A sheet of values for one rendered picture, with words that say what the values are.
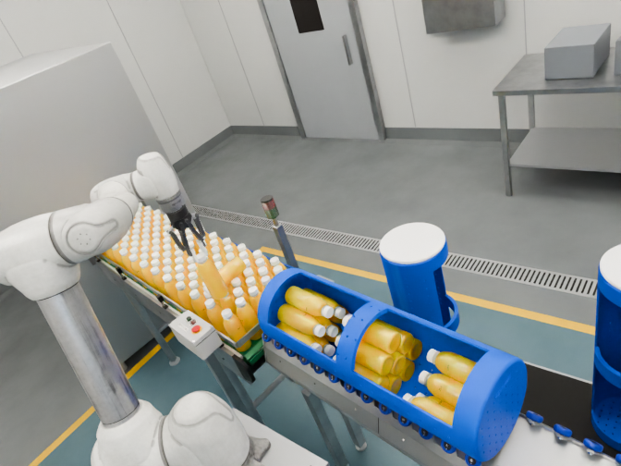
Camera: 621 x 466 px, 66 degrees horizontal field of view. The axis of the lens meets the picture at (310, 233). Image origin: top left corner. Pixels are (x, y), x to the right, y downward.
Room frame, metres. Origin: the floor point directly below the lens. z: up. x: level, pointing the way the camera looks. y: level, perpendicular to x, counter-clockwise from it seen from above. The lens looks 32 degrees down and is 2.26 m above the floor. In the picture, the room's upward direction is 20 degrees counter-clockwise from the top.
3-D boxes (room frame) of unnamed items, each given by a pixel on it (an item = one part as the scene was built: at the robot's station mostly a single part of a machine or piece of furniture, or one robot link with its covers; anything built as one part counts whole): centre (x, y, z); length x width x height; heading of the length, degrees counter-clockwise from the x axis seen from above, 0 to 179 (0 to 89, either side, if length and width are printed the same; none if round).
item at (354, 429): (1.49, 0.12, 0.31); 0.06 x 0.06 x 0.63; 35
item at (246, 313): (1.55, 0.36, 0.99); 0.07 x 0.07 x 0.19
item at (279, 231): (2.02, 0.14, 0.55); 0.04 x 0.04 x 1.10; 35
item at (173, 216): (1.58, 0.43, 1.52); 0.08 x 0.07 x 0.09; 125
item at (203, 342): (1.50, 0.57, 1.05); 0.20 x 0.10 x 0.10; 35
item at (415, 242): (1.62, -0.39, 1.03); 0.28 x 0.28 x 0.01
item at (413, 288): (1.62, -0.39, 0.59); 0.28 x 0.28 x 0.88
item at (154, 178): (1.58, 0.44, 1.70); 0.13 x 0.11 x 0.16; 87
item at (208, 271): (1.58, 0.43, 1.24); 0.07 x 0.07 x 0.19
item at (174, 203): (1.58, 0.43, 1.60); 0.09 x 0.09 x 0.06
